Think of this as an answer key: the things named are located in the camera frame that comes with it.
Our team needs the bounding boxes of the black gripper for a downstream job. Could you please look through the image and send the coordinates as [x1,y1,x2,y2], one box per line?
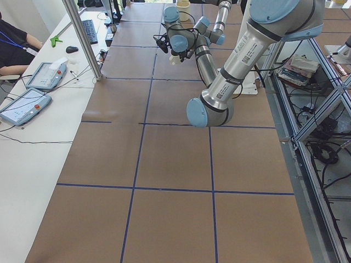
[171,50,192,62]

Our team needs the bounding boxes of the white mug with handle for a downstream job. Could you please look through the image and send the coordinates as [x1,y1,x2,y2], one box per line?
[169,55,182,66]

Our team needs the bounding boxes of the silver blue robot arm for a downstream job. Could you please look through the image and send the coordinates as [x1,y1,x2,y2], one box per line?
[186,1,325,127]
[155,1,232,88]

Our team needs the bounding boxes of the white lidded container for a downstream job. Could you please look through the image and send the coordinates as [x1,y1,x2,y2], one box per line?
[176,0,190,22]

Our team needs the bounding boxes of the black keyboard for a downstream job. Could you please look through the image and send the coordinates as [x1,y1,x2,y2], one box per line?
[82,20,98,44]

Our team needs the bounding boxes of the stack of books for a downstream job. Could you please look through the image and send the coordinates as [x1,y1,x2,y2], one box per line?
[278,54,319,87]

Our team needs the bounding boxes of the black computer mouse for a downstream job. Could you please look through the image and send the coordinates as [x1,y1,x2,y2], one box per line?
[65,45,79,54]

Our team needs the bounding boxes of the green clamp tool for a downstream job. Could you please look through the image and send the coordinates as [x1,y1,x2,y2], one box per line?
[50,36,63,48]

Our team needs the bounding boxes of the teach pendant far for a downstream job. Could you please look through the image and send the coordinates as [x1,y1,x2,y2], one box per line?
[25,62,67,92]

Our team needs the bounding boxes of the teach pendant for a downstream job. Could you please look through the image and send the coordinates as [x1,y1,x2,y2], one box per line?
[1,88,52,126]
[25,62,67,92]

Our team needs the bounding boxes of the seated person in black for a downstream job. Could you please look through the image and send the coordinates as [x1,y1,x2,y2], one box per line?
[1,16,43,76]

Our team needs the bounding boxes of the teach pendant near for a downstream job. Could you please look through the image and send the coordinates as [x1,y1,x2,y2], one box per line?
[1,88,52,126]

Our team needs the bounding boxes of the aluminium frame post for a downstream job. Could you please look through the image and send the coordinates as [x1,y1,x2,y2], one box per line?
[62,0,103,81]

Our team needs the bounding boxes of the aluminium frame rack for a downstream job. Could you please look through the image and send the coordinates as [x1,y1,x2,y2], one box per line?
[263,39,350,262]

